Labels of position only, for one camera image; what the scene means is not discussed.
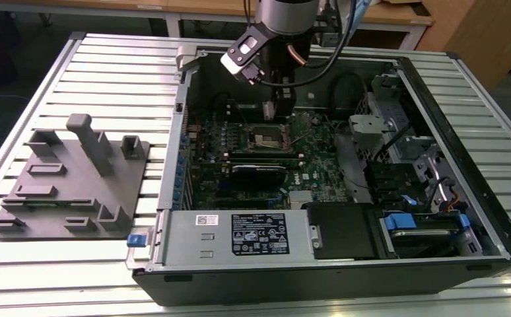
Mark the silver CPU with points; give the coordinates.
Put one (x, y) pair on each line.
(269, 111)

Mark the CPU socket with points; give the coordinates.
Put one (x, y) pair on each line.
(265, 134)

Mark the silver metal drive cage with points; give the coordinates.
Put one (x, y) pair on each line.
(370, 127)

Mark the green motherboard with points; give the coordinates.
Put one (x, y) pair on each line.
(322, 165)

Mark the black graphics card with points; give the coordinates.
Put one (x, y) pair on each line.
(259, 175)

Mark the silver chipset heatsink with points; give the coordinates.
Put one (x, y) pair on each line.
(302, 195)

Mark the black plastic disk bay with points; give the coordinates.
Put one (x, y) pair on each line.
(390, 180)

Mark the wooden cabinet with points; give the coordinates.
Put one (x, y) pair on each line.
(493, 39)

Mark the black plastic fan shroud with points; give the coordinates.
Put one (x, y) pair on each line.
(343, 231)

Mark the hard disk in blue carrier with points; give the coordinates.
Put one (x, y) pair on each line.
(398, 220)

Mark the silver power supply unit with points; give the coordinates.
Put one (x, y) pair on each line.
(185, 244)

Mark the blue case latch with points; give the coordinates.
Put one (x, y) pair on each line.
(137, 240)

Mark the grey parts rack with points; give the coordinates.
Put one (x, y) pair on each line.
(75, 198)

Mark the black open PC case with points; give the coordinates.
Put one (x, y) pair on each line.
(282, 287)

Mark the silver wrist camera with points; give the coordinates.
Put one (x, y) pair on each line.
(245, 54)
(329, 38)

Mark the wooden desk white frame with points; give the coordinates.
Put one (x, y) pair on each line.
(397, 16)
(106, 2)

